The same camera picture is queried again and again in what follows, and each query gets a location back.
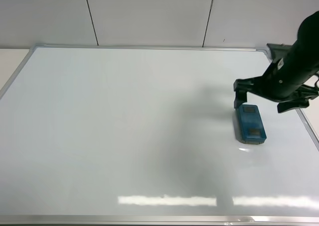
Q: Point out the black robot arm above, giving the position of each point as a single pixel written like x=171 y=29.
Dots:
x=305 y=50

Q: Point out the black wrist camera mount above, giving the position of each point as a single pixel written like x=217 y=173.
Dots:
x=278 y=51

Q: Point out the white whiteboard with aluminium frame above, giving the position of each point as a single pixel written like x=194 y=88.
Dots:
x=145 y=136

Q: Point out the blue board eraser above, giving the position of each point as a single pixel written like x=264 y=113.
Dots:
x=250 y=124

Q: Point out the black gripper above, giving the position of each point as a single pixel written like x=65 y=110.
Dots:
x=282 y=83

